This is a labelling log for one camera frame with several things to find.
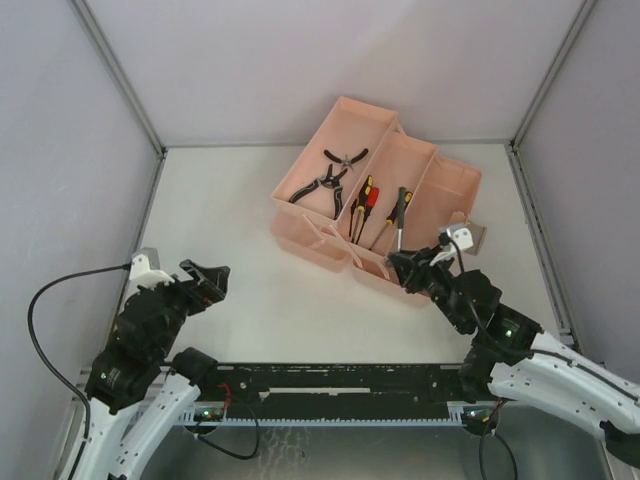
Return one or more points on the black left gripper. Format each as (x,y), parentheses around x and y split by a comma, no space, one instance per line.
(192,288)

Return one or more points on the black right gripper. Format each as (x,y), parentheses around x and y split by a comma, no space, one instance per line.
(417,273)

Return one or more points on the yellow black screwdriver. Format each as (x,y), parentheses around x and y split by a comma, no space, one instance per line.
(390,220)
(360,201)

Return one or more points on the black claw hammer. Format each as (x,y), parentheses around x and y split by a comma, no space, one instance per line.
(401,220)

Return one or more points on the red black screwdriver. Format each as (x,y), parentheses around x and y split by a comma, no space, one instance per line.
(369,205)

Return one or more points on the beige tool box latch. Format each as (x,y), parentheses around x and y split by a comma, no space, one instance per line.
(478,233)

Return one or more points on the pink translucent tool box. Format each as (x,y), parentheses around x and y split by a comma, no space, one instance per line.
(445,195)

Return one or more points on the black handled pliers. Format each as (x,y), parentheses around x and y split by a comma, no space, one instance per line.
(346,161)

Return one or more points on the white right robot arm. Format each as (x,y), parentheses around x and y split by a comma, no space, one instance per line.
(513,357)

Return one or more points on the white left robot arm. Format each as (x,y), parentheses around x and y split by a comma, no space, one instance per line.
(111,442)

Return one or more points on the pink middle cantilever tray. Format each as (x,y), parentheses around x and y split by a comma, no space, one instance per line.
(401,162)

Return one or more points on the pink cantilever tray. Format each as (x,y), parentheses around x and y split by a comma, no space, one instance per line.
(401,162)
(332,166)

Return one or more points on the pink upper cantilever tray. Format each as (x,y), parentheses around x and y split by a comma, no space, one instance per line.
(332,166)

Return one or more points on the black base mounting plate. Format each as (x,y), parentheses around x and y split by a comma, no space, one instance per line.
(333,388)

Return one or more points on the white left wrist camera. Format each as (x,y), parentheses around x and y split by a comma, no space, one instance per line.
(145,269)

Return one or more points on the grey slotted cable duct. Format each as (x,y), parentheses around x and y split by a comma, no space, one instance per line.
(451,415)

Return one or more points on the left aluminium corner post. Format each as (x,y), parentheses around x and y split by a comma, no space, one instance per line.
(107,55)

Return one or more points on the aluminium corner post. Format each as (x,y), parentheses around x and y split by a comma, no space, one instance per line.
(561,56)
(107,55)

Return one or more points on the right aluminium corner post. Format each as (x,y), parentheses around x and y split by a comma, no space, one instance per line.
(561,56)

